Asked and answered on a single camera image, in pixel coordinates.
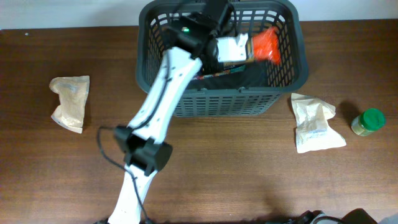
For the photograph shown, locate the blue cardboard box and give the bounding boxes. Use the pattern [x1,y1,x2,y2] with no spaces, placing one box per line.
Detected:
[192,65,246,80]

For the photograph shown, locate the orange pasta packet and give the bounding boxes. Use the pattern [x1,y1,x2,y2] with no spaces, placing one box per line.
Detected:
[222,26,282,71]

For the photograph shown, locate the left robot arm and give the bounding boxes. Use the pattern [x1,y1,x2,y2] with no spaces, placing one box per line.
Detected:
[105,1,239,223]

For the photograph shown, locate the grey plastic basket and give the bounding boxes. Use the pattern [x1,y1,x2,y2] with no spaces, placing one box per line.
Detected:
[136,1,308,117]

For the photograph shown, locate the left beige paper pouch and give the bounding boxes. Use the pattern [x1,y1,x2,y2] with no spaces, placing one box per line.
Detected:
[49,76,90,134]

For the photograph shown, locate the beige paper pouch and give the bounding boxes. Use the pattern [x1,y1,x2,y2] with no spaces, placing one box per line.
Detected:
[49,76,90,134]
[291,93,346,154]

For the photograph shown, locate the right beige paper pouch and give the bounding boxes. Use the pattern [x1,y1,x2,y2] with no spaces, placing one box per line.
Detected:
[291,93,346,154]

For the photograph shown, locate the green lid jar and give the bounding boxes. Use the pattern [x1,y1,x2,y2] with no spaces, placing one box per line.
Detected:
[351,108,386,136]

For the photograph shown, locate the black equipment at table edge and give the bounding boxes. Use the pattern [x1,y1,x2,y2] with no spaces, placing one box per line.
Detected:
[287,208,377,224]

